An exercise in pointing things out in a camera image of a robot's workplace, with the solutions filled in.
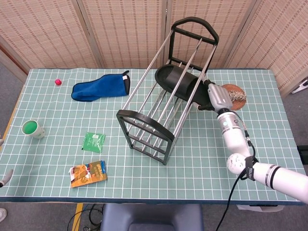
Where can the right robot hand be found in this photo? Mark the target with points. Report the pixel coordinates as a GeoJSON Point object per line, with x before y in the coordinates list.
{"type": "Point", "coordinates": [220, 97]}

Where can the black rubber slipper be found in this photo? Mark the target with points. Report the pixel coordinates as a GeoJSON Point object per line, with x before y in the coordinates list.
{"type": "Point", "coordinates": [190, 86]}

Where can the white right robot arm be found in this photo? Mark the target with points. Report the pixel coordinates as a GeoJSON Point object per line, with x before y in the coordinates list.
{"type": "Point", "coordinates": [233, 137]}

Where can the round woven brown coaster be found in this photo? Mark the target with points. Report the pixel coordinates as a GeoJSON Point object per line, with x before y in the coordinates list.
{"type": "Point", "coordinates": [237, 105]}

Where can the green checked tablecloth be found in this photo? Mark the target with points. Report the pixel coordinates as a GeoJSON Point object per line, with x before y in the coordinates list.
{"type": "Point", "coordinates": [192, 173]}

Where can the white stand foot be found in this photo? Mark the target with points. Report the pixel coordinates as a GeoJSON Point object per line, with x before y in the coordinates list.
{"type": "Point", "coordinates": [300, 86]}

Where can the black box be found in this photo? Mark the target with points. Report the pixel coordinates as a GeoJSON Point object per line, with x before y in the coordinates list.
{"type": "Point", "coordinates": [303, 155]}

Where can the green sachet packet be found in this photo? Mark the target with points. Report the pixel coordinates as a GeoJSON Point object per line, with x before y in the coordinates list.
{"type": "Point", "coordinates": [93, 143]}

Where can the dark blue chair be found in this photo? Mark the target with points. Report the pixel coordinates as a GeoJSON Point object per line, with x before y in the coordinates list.
{"type": "Point", "coordinates": [154, 216]}

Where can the orange blue snack box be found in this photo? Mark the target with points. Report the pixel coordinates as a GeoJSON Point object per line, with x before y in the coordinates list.
{"type": "Point", "coordinates": [89, 174]}

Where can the small red cap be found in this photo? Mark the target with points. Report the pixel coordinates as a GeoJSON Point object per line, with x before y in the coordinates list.
{"type": "Point", "coordinates": [58, 82]}

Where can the woven folding screen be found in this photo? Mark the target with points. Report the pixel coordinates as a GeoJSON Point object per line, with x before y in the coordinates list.
{"type": "Point", "coordinates": [48, 36]}

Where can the green white paper cup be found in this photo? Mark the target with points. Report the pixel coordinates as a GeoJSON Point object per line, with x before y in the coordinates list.
{"type": "Point", "coordinates": [32, 128]}

